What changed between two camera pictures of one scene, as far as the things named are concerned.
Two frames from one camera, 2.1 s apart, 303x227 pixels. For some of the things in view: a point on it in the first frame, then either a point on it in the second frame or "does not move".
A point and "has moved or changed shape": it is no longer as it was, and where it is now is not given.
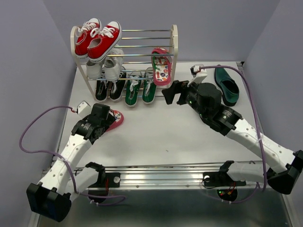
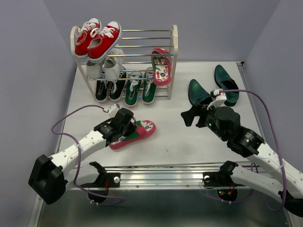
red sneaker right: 104,39 does not move
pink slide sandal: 119,118 has moved or changed shape
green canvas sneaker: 132,87 does not move
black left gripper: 110,119 → 131,127
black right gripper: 177,88 → 189,114
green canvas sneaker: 150,88 does not move
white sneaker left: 94,70 does not move
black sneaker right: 117,87 does not move
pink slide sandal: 162,66 does not move
